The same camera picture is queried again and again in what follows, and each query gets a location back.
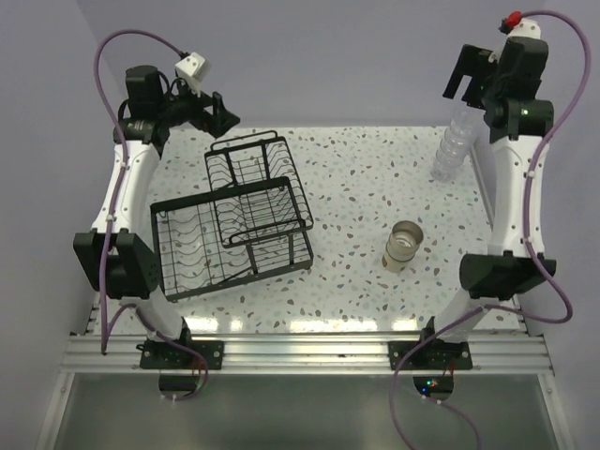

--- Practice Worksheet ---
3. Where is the beige cup rack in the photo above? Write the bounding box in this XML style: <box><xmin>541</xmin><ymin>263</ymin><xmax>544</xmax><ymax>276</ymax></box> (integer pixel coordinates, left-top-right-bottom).
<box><xmin>382</xmin><ymin>243</ymin><xmax>415</xmax><ymax>273</ymax></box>
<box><xmin>386</xmin><ymin>220</ymin><xmax>424</xmax><ymax>262</ymax></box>

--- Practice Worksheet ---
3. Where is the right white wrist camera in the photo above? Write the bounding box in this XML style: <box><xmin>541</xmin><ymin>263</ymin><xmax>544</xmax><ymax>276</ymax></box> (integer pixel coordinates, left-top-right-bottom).
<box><xmin>499</xmin><ymin>10</ymin><xmax>542</xmax><ymax>39</ymax></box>

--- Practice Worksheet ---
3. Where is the aluminium front rail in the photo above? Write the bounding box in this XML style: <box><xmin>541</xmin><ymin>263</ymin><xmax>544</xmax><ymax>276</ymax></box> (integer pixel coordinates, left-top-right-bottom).
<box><xmin>60</xmin><ymin>333</ymin><xmax>553</xmax><ymax>375</ymax></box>

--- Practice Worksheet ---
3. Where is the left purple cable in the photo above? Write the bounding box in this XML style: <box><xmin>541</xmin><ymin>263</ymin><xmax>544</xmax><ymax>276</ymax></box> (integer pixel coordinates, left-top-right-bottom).
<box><xmin>94</xmin><ymin>28</ymin><xmax>210</xmax><ymax>390</ymax></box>

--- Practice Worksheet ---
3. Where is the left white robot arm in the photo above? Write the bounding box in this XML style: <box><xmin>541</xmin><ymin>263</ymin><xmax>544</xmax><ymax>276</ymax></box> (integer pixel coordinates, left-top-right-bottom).
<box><xmin>73</xmin><ymin>58</ymin><xmax>240</xmax><ymax>368</ymax></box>

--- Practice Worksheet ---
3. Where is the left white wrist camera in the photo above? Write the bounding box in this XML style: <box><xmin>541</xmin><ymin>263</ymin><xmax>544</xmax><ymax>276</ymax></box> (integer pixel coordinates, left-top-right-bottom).
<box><xmin>174</xmin><ymin>52</ymin><xmax>210</xmax><ymax>97</ymax></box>

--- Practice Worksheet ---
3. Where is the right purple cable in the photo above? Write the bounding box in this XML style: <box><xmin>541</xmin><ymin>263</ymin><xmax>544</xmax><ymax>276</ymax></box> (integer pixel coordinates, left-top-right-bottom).
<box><xmin>389</xmin><ymin>8</ymin><xmax>591</xmax><ymax>450</ymax></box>

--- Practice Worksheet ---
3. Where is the black wire dish rack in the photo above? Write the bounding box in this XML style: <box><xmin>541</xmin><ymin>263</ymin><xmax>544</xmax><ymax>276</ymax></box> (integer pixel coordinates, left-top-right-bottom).
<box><xmin>150</xmin><ymin>130</ymin><xmax>314</xmax><ymax>302</ymax></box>

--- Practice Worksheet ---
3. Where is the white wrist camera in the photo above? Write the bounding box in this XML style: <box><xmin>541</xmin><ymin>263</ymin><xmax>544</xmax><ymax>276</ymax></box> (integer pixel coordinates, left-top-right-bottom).
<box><xmin>174</xmin><ymin>52</ymin><xmax>210</xmax><ymax>97</ymax></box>
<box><xmin>499</xmin><ymin>10</ymin><xmax>542</xmax><ymax>39</ymax></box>

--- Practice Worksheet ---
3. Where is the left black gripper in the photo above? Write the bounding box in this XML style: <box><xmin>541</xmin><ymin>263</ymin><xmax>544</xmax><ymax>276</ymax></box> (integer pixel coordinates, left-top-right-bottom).
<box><xmin>157</xmin><ymin>77</ymin><xmax>239</xmax><ymax>138</ymax></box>

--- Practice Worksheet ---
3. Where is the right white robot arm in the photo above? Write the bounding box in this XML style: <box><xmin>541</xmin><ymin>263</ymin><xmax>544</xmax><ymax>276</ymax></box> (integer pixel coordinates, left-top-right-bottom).
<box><xmin>417</xmin><ymin>37</ymin><xmax>557</xmax><ymax>368</ymax></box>

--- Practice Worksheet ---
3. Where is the purple cable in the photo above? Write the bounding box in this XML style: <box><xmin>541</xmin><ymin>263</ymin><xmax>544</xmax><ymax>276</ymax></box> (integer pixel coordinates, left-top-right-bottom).
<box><xmin>389</xmin><ymin>8</ymin><xmax>591</xmax><ymax>450</ymax></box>
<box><xmin>94</xmin><ymin>28</ymin><xmax>210</xmax><ymax>390</ymax></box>

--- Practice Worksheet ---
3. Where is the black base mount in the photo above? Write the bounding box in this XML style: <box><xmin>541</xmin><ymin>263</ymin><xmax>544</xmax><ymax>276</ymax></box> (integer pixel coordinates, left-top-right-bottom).
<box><xmin>136</xmin><ymin>340</ymin><xmax>225</xmax><ymax>370</ymax></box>
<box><xmin>387</xmin><ymin>328</ymin><xmax>473</xmax><ymax>371</ymax></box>

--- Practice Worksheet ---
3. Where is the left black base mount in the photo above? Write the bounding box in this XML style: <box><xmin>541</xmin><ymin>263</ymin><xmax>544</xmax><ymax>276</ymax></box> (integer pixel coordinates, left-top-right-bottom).
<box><xmin>136</xmin><ymin>340</ymin><xmax>225</xmax><ymax>370</ymax></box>

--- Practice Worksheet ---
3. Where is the clear glass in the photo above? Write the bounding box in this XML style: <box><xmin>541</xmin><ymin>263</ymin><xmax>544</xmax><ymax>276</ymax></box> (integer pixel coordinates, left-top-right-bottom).
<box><xmin>435</xmin><ymin>148</ymin><xmax>465</xmax><ymax>170</ymax></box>
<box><xmin>430</xmin><ymin>164</ymin><xmax>458</xmax><ymax>183</ymax></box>
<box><xmin>443</xmin><ymin>125</ymin><xmax>475</xmax><ymax>148</ymax></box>
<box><xmin>449</xmin><ymin>104</ymin><xmax>483</xmax><ymax>132</ymax></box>
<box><xmin>440</xmin><ymin>139</ymin><xmax>472</xmax><ymax>156</ymax></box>

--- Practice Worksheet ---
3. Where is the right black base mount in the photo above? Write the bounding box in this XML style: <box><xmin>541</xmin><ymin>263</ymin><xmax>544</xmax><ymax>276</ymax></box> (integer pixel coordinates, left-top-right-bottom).
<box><xmin>387</xmin><ymin>328</ymin><xmax>473</xmax><ymax>371</ymax></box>

